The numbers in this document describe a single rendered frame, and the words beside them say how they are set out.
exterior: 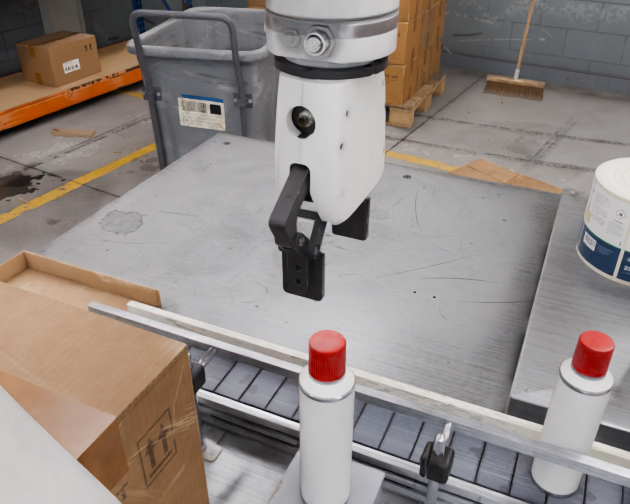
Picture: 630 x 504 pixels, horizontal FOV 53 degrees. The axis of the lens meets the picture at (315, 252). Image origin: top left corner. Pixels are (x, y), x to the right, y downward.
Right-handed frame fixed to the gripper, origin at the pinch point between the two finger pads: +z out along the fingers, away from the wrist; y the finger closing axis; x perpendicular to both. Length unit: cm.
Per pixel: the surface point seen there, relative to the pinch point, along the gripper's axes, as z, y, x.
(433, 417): 25.5, 10.9, -8.1
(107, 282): 36, 28, 53
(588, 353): 13.6, 13.5, -21.3
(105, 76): 103, 293, 290
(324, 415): 15.4, -2.3, -0.8
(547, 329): 33, 42, -18
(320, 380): 12.2, -1.6, -0.1
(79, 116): 121, 262, 290
